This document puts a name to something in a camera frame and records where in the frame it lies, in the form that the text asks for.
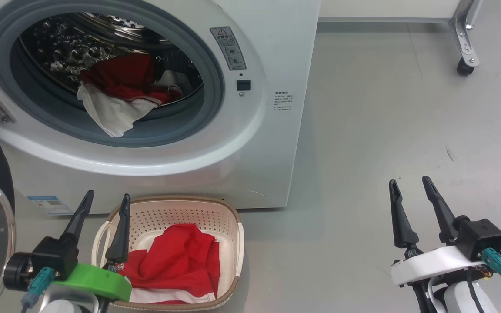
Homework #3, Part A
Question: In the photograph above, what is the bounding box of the grey warning sticker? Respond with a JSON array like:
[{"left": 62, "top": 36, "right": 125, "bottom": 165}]
[{"left": 210, "top": 26, "right": 247, "bottom": 71}]

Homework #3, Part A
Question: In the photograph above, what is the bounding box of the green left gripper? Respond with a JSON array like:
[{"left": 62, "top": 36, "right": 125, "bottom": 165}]
[{"left": 53, "top": 190, "right": 132, "bottom": 303}]

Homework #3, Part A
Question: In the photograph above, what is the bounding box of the round drain filter cover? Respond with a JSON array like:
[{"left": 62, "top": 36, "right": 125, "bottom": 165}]
[{"left": 237, "top": 190, "right": 267, "bottom": 203}]

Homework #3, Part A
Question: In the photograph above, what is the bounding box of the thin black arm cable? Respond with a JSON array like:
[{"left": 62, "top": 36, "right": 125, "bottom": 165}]
[{"left": 466, "top": 267, "right": 489, "bottom": 313}]

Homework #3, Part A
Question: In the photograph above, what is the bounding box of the black text notice sticker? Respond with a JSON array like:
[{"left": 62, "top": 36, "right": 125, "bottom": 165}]
[{"left": 274, "top": 90, "right": 294, "bottom": 113}]

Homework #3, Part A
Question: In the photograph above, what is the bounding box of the silver metal partition leg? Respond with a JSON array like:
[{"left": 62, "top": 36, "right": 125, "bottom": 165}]
[{"left": 449, "top": 0, "right": 484, "bottom": 66}]

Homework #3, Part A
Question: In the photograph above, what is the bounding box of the blue energy label sticker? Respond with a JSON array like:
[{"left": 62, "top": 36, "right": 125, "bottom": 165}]
[{"left": 27, "top": 196, "right": 73, "bottom": 216}]

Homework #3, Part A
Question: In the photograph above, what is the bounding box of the white partition panel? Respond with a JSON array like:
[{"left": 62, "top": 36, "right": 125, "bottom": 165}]
[{"left": 319, "top": 0, "right": 464, "bottom": 23}]

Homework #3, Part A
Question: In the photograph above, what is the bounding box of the black caster wheel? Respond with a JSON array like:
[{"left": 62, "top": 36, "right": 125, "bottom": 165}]
[{"left": 457, "top": 58, "right": 475, "bottom": 77}]

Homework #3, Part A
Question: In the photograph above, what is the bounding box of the stainless steel washing machine drum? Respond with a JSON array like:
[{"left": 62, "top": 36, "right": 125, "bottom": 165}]
[{"left": 18, "top": 12, "right": 203, "bottom": 109}]

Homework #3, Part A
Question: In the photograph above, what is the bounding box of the cream perforated laundry basket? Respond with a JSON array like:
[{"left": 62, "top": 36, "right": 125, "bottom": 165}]
[{"left": 92, "top": 195, "right": 245, "bottom": 311}]

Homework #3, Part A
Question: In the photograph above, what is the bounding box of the white front-load washing machine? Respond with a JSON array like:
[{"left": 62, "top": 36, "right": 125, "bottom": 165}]
[{"left": 0, "top": 0, "right": 321, "bottom": 216}]

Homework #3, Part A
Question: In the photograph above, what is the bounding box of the red and white striped garment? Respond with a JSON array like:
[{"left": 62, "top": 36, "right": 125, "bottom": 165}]
[{"left": 77, "top": 53, "right": 194, "bottom": 138}]

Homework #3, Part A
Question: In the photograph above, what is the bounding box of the red lettered jersey garment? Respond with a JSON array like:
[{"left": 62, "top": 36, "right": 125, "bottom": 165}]
[{"left": 118, "top": 223, "right": 220, "bottom": 305}]

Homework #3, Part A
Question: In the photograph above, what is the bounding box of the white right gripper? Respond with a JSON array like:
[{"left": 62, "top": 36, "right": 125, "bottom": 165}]
[{"left": 389, "top": 176, "right": 486, "bottom": 285}]

